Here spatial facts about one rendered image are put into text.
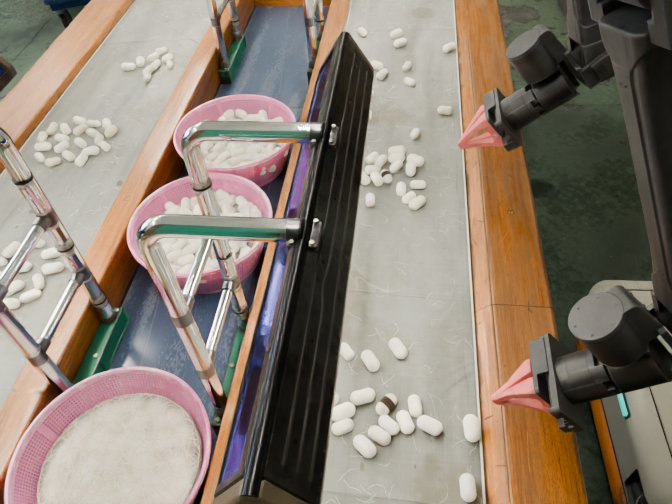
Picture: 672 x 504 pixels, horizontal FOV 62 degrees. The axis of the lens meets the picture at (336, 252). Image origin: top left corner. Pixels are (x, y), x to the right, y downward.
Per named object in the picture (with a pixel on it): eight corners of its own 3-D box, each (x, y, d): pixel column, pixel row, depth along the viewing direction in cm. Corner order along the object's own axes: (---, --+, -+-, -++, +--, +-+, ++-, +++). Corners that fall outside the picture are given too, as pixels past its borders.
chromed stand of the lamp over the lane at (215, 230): (352, 333, 95) (339, 111, 62) (340, 447, 82) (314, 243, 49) (244, 326, 98) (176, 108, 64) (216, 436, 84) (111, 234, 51)
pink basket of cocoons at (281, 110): (308, 128, 135) (304, 94, 128) (290, 204, 118) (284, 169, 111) (202, 126, 138) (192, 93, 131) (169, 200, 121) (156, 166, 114)
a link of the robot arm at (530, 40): (625, 65, 83) (600, 48, 90) (589, 6, 77) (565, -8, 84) (555, 119, 87) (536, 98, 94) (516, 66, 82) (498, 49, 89)
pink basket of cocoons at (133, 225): (266, 195, 120) (259, 160, 113) (291, 288, 103) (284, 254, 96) (141, 222, 117) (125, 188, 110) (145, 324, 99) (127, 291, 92)
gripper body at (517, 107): (491, 126, 90) (533, 101, 86) (486, 92, 97) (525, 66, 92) (512, 152, 93) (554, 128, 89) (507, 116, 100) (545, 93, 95)
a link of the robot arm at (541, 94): (586, 98, 87) (580, 79, 90) (564, 66, 83) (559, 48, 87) (544, 122, 91) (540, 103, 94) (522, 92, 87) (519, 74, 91)
